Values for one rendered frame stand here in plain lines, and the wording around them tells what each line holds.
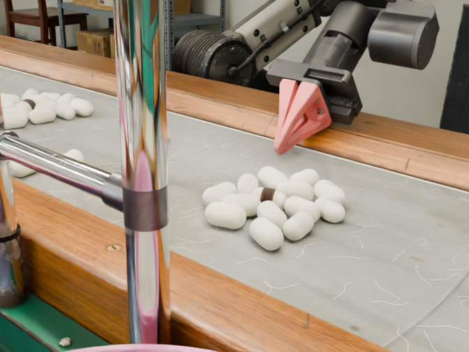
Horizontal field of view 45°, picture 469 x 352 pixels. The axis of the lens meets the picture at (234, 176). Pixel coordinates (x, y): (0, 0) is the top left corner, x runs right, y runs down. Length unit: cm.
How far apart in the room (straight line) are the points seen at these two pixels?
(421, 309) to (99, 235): 23
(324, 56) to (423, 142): 14
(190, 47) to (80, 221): 73
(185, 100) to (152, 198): 53
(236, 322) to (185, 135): 41
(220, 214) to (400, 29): 31
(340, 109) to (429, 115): 209
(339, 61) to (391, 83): 214
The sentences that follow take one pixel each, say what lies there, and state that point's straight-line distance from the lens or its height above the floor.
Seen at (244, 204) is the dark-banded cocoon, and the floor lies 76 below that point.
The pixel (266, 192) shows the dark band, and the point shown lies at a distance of 51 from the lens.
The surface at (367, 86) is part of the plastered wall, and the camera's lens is 287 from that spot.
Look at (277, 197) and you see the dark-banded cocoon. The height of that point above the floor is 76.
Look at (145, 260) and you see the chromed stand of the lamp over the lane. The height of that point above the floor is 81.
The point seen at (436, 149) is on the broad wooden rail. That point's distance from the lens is 65.
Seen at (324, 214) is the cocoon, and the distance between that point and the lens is 50.
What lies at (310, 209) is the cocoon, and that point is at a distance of 49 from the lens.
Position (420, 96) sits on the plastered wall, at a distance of 274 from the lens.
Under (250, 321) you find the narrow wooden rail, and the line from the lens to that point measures 33.
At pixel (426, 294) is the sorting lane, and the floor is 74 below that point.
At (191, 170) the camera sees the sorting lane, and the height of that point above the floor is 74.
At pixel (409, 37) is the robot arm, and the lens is 66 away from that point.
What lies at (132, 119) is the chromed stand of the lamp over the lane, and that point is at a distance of 27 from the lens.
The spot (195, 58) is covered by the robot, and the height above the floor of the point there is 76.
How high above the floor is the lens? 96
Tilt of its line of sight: 22 degrees down
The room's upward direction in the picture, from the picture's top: 2 degrees clockwise
